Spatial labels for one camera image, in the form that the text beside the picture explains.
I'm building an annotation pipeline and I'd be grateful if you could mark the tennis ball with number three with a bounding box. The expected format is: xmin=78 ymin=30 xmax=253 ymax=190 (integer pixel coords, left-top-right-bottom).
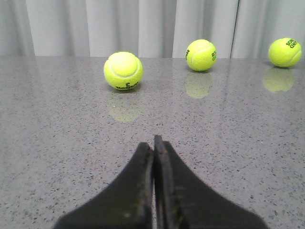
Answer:
xmin=103 ymin=52 xmax=143 ymax=91

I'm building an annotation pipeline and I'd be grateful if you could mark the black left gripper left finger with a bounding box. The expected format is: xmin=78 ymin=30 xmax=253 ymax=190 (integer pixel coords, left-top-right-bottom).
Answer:
xmin=54 ymin=143 xmax=153 ymax=229

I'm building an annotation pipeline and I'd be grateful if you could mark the white curtain backdrop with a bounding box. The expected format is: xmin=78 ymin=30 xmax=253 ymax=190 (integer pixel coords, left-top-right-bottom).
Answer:
xmin=0 ymin=0 xmax=305 ymax=58

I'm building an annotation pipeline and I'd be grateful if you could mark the tennis ball Roland Garros print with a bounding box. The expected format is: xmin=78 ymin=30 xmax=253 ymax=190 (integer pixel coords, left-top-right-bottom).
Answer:
xmin=185 ymin=39 xmax=217 ymax=72

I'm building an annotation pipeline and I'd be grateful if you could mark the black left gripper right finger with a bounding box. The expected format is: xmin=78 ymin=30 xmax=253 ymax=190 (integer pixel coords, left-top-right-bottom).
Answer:
xmin=154 ymin=135 xmax=267 ymax=229

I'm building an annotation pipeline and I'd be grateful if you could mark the tennis ball green text print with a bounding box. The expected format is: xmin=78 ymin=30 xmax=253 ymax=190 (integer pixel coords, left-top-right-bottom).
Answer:
xmin=268 ymin=38 xmax=302 ymax=67

